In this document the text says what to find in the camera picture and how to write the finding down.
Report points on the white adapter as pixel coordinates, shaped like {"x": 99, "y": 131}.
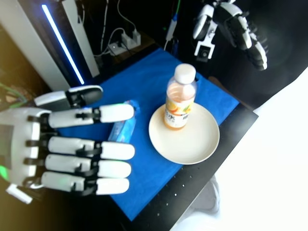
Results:
{"x": 171, "y": 30}

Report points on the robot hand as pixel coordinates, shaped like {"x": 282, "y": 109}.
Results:
{"x": 21, "y": 144}
{"x": 240, "y": 26}

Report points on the white round plate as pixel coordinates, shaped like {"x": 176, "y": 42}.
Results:
{"x": 187, "y": 146}

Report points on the blue cloth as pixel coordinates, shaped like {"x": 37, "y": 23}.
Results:
{"x": 149, "y": 183}

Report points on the orange juice bottle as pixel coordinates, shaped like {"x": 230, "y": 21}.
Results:
{"x": 179, "y": 106}

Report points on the blue plastic packet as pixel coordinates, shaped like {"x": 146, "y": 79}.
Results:
{"x": 122, "y": 130}

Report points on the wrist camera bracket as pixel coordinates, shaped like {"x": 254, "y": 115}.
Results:
{"x": 204, "y": 51}
{"x": 19, "y": 195}

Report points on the black backdrop curtain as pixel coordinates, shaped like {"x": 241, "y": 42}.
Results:
{"x": 284, "y": 36}

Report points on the white power strip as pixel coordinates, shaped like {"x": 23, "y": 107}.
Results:
{"x": 131, "y": 38}

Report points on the white column with blue light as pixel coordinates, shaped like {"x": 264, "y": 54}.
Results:
{"x": 24, "y": 36}

